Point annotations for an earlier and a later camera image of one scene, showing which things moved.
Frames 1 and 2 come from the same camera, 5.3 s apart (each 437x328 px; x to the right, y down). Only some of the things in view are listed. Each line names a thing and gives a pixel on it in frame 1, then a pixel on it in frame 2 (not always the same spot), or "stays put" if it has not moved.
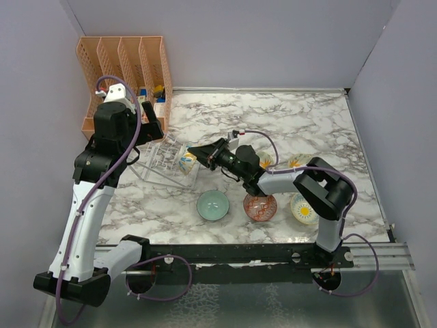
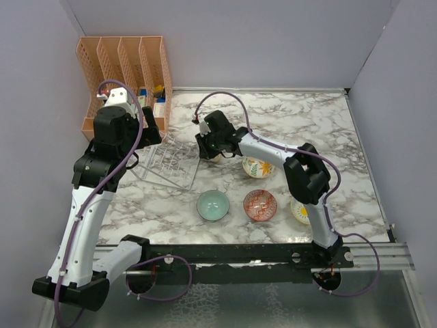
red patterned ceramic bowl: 260,208 stays put
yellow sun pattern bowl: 302,210 stays put
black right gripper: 210,152 → 204,153
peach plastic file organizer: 141,61 stays put
